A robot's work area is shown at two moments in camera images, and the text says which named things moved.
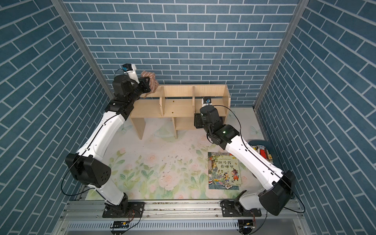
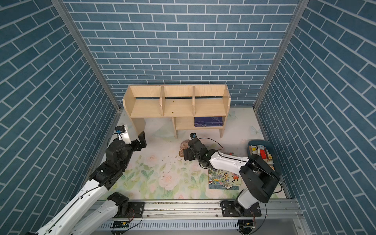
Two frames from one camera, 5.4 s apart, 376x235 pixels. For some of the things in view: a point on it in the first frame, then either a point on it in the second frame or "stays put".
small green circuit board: x=120 y=224 stays put
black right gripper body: x=199 y=121 -> x=189 y=152
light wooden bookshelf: x=179 y=103 stays put
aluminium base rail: x=79 y=217 stays put
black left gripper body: x=142 y=87 -> x=134 y=146
